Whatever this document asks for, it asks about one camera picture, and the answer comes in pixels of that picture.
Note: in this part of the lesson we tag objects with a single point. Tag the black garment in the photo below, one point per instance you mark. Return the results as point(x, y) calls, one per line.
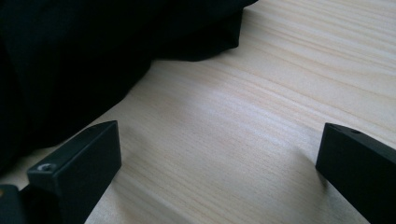
point(93, 46)

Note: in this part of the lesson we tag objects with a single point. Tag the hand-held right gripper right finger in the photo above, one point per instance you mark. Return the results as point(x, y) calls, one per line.
point(358, 168)

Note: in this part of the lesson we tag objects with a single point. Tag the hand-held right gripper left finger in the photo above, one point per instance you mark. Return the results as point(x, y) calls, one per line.
point(74, 168)

